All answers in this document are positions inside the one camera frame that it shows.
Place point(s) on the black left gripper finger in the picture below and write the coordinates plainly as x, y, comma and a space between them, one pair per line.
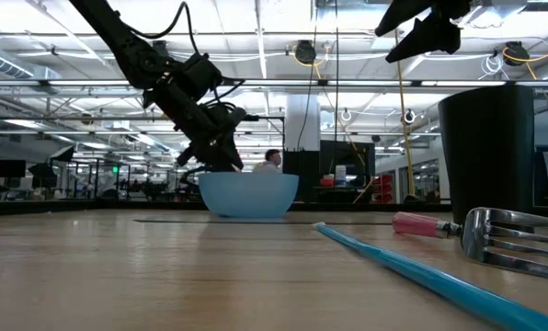
200, 161
230, 151

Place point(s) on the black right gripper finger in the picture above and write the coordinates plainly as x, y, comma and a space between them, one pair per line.
430, 41
407, 16

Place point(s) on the blue plastic bowl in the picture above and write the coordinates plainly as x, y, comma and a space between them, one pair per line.
248, 195

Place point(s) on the black cup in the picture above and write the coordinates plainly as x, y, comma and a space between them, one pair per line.
485, 151

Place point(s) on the long blue straw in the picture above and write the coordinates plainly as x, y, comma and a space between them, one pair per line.
416, 271

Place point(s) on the black background robot arm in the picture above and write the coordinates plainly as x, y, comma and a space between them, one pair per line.
189, 175

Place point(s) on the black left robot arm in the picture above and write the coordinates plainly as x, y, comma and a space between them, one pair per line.
117, 41

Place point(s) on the person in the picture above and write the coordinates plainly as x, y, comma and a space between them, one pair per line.
269, 161

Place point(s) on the white building column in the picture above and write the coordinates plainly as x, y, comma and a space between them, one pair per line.
297, 124

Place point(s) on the red container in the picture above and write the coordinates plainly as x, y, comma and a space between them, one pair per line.
327, 182

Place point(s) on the white jug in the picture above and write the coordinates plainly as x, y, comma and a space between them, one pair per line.
340, 174

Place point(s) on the black cabinet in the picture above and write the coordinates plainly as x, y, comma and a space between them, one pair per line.
347, 156

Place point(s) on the red storage bins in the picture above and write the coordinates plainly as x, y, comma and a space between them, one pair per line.
383, 188

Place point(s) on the black background monitor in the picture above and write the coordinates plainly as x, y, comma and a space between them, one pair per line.
8, 168

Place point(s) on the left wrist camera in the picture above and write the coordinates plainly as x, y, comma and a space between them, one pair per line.
203, 73

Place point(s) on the black background gantry frame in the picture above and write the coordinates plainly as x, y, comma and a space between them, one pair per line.
274, 118

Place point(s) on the black aluminium table frame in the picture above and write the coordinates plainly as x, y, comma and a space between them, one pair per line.
71, 208

